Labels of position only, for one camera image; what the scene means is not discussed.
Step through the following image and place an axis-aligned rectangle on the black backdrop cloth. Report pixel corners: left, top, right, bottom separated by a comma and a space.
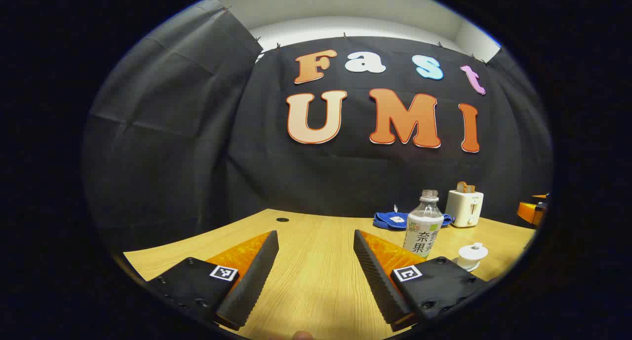
83, 0, 553, 254

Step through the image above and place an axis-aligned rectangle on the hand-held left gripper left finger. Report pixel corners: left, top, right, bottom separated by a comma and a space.
147, 230, 279, 331

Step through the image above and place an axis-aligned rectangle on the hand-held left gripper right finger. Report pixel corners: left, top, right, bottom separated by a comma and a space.
353, 229, 497, 332

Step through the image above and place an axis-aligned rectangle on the clear green-label water bottle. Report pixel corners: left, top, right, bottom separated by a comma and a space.
403, 189, 444, 259

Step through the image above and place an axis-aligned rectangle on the blue folded towel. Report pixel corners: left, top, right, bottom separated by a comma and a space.
373, 204, 455, 230

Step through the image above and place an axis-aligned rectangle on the cream white toaster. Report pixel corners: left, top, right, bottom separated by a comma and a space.
445, 189, 484, 228

